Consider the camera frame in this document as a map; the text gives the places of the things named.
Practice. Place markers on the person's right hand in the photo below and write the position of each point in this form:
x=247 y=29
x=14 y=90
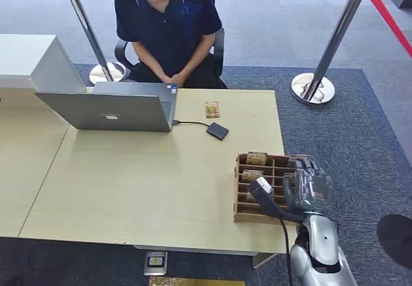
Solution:
x=167 y=79

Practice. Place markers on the dark blue floor rug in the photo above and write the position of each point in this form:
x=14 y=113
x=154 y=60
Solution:
x=347 y=139

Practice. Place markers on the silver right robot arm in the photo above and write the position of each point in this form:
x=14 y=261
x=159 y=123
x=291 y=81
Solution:
x=321 y=241

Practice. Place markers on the chrome stanchion post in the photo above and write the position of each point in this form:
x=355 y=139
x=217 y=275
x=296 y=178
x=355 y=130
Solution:
x=334 y=41
x=87 y=26

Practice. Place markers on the red barrier belt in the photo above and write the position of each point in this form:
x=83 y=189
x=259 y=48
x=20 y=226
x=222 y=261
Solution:
x=382 y=13

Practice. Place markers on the black office chair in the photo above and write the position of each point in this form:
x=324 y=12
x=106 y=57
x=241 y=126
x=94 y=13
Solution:
x=219 y=49

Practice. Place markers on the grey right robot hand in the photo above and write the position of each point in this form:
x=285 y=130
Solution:
x=310 y=190

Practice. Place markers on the person's right forearm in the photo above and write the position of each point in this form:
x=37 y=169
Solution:
x=149 y=62

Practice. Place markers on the wooden card organiser box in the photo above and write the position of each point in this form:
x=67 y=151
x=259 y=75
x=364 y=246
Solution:
x=246 y=209

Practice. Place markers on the person's left hand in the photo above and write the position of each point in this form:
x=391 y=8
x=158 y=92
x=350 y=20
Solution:
x=179 y=79

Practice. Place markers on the black round base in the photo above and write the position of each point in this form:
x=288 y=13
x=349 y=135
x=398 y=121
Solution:
x=396 y=239

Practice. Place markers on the black wrist camera pale top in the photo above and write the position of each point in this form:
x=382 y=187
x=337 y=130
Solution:
x=262 y=190

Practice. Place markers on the metal floor socket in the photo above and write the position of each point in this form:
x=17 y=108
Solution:
x=155 y=262

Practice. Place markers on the person's left forearm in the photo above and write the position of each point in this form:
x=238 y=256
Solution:
x=198 y=58

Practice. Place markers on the grey laptop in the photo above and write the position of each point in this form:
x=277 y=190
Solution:
x=112 y=113

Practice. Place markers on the black card reader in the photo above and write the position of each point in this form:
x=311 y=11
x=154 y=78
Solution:
x=217 y=131

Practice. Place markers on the person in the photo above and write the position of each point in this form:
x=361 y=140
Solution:
x=170 y=23

